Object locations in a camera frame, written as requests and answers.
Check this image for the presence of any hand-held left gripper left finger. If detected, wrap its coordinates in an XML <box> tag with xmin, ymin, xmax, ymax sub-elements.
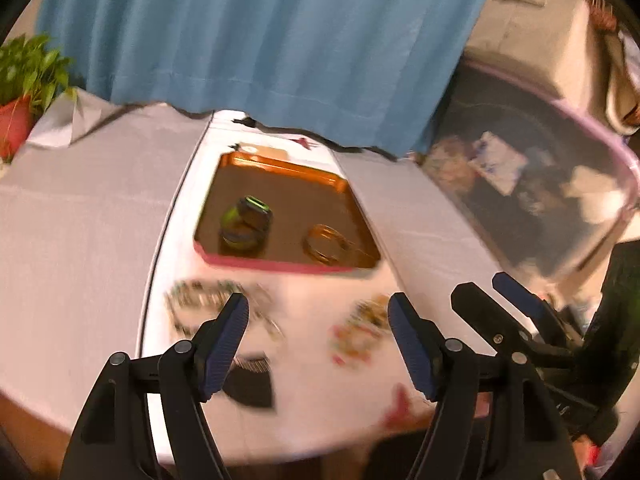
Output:
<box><xmin>60</xmin><ymin>292</ymin><xmax>250</xmax><ymax>480</ymax></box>

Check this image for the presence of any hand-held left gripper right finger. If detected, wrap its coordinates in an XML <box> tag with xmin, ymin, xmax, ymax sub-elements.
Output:
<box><xmin>387</xmin><ymin>292</ymin><xmax>583</xmax><ymax>480</ymax></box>

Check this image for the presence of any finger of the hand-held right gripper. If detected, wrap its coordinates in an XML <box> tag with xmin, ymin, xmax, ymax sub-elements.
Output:
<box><xmin>451</xmin><ymin>282</ymin><xmax>541</xmax><ymax>361</ymax></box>
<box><xmin>492</xmin><ymin>272</ymin><xmax>583</xmax><ymax>347</ymax></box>

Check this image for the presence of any red and white bead bracelet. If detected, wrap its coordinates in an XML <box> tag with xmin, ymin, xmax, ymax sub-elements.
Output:
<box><xmin>327</xmin><ymin>297</ymin><xmax>398</xmax><ymax>368</ymax></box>

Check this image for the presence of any white and black bead bracelet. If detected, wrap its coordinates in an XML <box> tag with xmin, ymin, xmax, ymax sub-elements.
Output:
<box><xmin>165</xmin><ymin>280</ymin><xmax>237</xmax><ymax>339</ymax></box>

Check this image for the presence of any orange tray with pink rim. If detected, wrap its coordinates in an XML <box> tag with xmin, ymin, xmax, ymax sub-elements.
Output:
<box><xmin>192</xmin><ymin>151</ymin><xmax>382</xmax><ymax>275</ymax></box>

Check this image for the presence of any dark green container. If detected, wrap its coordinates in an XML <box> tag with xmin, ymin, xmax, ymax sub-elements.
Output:
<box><xmin>220</xmin><ymin>196</ymin><xmax>275</xmax><ymax>253</ymax></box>

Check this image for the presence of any white crumpled tissue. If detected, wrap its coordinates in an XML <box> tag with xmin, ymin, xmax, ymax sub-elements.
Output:
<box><xmin>560</xmin><ymin>165</ymin><xmax>628</xmax><ymax>226</ymax></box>

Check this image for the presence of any gold bangle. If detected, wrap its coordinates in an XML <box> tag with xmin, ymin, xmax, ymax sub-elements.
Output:
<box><xmin>303</xmin><ymin>224</ymin><xmax>351</xmax><ymax>265</ymax></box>

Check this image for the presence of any white and blue paper packet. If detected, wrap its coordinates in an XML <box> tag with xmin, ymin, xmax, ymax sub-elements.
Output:
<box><xmin>467</xmin><ymin>131</ymin><xmax>529</xmax><ymax>196</ymax></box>

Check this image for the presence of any clear storage bin pink lid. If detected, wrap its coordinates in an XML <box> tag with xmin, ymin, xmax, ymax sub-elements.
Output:
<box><xmin>420</xmin><ymin>57</ymin><xmax>640</xmax><ymax>286</ymax></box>

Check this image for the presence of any grey tablecloth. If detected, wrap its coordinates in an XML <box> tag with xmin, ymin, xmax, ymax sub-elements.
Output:
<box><xmin>0</xmin><ymin>87</ymin><xmax>506</xmax><ymax>416</ymax></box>

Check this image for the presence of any beige fabric storage box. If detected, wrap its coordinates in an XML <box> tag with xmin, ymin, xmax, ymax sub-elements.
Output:
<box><xmin>465</xmin><ymin>0</ymin><xmax>608</xmax><ymax>106</ymax></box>

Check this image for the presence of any green plant in red pot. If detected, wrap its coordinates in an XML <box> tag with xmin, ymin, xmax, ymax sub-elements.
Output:
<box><xmin>0</xmin><ymin>34</ymin><xmax>78</xmax><ymax>163</ymax></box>

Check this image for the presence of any blue curtain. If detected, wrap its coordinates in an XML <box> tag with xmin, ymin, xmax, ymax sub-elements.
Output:
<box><xmin>35</xmin><ymin>0</ymin><xmax>571</xmax><ymax>161</ymax></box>

